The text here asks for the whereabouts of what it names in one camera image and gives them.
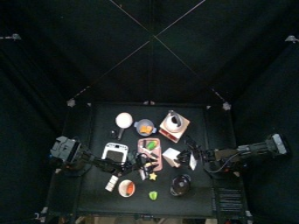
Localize green toy vegetable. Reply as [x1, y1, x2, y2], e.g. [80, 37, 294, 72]
[145, 140, 159, 151]

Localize white bowl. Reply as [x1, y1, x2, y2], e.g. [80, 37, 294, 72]
[117, 179, 137, 199]

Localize white toy toaster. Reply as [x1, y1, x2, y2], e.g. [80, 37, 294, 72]
[100, 142, 130, 163]

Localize black toy cooking pot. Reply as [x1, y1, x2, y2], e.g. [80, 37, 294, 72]
[169, 173, 193, 197]

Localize white cube box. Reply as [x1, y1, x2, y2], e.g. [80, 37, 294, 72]
[162, 147, 183, 169]

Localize white toy frying pan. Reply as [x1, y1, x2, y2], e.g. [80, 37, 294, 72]
[115, 112, 135, 140]

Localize orange toy food piece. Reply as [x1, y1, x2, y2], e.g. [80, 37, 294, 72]
[139, 125, 155, 136]

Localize pink cutting board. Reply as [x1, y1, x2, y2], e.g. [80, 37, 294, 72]
[137, 137, 165, 172]

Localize white segmented toy bar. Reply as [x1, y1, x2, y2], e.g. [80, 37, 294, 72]
[104, 174, 121, 193]

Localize orange toy carrot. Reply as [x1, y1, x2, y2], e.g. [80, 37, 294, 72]
[126, 182, 137, 196]

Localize grey-blue toy pot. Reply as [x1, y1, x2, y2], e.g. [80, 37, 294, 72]
[134, 118, 158, 137]

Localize white toy knife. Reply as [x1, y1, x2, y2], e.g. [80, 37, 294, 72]
[142, 139, 161, 159]

